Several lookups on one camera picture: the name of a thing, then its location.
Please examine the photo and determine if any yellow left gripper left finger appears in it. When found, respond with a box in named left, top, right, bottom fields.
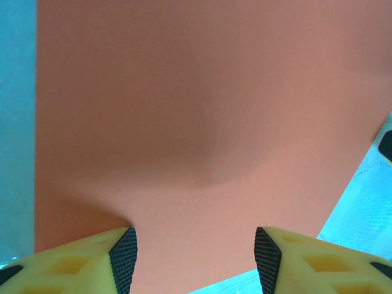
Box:
left=0, top=227, right=139, bottom=294

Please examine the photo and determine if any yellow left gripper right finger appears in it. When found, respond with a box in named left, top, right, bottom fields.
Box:
left=254, top=226, right=392, bottom=294

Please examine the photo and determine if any orange paper sheet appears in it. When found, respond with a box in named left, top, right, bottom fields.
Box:
left=34, top=0, right=392, bottom=294

